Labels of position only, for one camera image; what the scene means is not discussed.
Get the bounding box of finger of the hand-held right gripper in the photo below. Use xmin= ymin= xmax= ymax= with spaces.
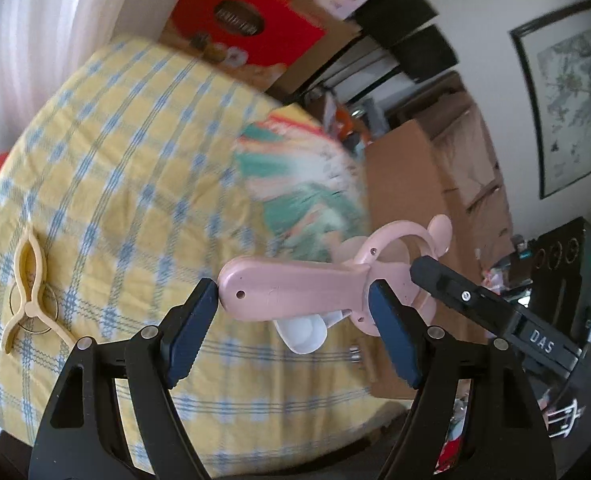
xmin=409 ymin=255 xmax=522 ymax=340

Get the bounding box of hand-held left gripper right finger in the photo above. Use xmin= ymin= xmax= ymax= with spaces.
xmin=368 ymin=280 xmax=559 ymax=480

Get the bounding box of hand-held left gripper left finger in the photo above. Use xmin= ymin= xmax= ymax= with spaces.
xmin=28 ymin=277 xmax=220 ymax=480

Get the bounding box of pink handheld electric fan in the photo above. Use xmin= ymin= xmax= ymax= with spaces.
xmin=217 ymin=214 xmax=453 ymax=356

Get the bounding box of large cardboard box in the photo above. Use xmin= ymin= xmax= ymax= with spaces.
xmin=363 ymin=117 xmax=513 ymax=401

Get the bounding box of black audio amplifier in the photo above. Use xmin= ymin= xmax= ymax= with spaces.
xmin=515 ymin=216 xmax=591 ymax=321

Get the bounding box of yellow clothespin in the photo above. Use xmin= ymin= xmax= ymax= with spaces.
xmin=0 ymin=227 xmax=76 ymax=353

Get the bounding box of painted open folding fan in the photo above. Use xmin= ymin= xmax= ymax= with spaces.
xmin=233 ymin=112 xmax=371 ymax=266

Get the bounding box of yellow blue checked tablecloth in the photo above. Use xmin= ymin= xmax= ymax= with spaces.
xmin=0 ymin=37 xmax=426 ymax=478

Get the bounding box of framed ink painting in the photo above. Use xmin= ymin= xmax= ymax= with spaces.
xmin=509 ymin=0 xmax=591 ymax=200

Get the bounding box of black speaker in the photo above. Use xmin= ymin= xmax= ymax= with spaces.
xmin=390 ymin=25 xmax=459 ymax=83
xmin=353 ymin=0 xmax=439 ymax=46

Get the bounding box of red gift box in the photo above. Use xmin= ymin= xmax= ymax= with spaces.
xmin=158 ymin=0 xmax=326 ymax=73

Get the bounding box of white sheer curtain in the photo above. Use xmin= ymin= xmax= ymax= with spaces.
xmin=0 ymin=0 xmax=211 ymax=161

